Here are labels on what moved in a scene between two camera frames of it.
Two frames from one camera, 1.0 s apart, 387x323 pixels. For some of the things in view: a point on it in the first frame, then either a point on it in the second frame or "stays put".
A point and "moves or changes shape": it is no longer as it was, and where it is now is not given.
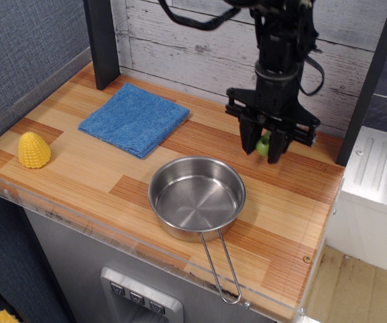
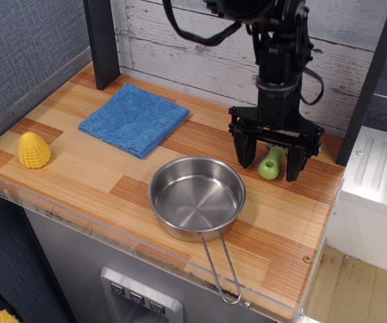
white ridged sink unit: (371, 221) stays put
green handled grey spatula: (262, 145) moves or changes shape
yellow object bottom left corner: (5, 317) stays put
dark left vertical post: (101, 39) stays put
